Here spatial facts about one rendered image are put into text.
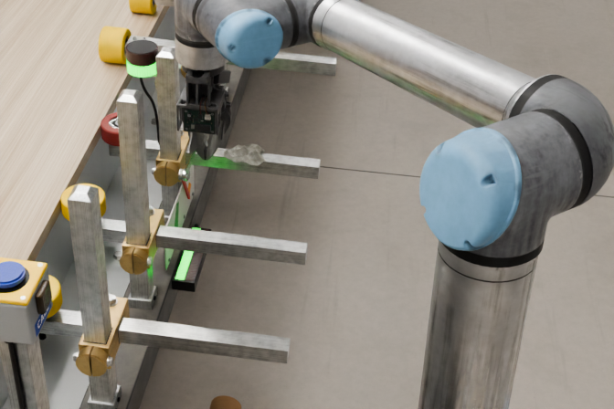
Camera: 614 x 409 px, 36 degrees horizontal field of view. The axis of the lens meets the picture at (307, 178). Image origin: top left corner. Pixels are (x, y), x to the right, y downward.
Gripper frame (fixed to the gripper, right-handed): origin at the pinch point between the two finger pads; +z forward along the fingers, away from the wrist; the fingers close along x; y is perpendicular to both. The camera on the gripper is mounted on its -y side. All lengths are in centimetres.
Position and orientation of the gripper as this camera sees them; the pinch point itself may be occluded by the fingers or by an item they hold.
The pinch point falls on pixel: (206, 151)
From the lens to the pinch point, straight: 172.0
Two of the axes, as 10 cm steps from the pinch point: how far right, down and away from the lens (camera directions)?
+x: 9.9, 1.2, -0.6
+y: -1.2, 5.9, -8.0
